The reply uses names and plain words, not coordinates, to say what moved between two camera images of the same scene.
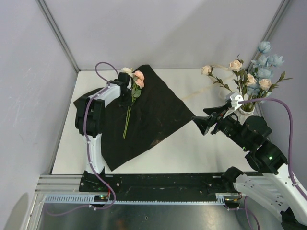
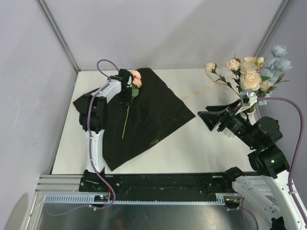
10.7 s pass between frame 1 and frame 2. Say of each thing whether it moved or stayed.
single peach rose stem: stayed
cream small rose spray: moved
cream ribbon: moved
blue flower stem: moved
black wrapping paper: stayed
